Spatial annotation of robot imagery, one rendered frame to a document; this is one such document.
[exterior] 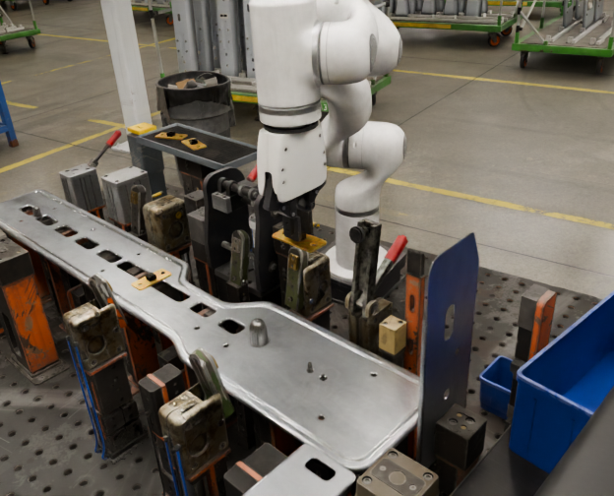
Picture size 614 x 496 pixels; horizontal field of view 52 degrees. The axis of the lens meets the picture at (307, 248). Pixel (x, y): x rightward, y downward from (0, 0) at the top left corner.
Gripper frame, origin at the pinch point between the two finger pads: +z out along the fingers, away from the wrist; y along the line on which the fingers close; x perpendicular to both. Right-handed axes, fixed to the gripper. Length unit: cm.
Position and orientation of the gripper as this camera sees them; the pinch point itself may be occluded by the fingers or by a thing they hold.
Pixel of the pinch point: (297, 222)
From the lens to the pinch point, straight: 92.9
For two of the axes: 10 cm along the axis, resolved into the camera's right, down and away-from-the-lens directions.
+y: -6.8, 3.8, -6.2
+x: 7.3, 2.9, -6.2
